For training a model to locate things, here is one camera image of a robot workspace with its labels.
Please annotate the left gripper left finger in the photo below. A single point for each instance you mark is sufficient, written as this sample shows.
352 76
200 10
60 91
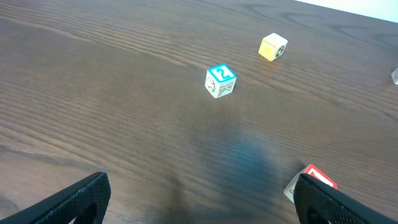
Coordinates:
85 201

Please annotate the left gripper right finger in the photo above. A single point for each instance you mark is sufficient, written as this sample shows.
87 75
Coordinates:
318 203

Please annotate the blue 2 number block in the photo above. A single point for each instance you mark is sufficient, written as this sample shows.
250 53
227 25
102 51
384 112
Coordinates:
220 80

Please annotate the blue P letter block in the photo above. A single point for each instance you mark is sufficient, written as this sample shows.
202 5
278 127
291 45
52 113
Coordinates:
394 76

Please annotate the yellow white letter block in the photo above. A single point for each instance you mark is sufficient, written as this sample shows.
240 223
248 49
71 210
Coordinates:
272 46

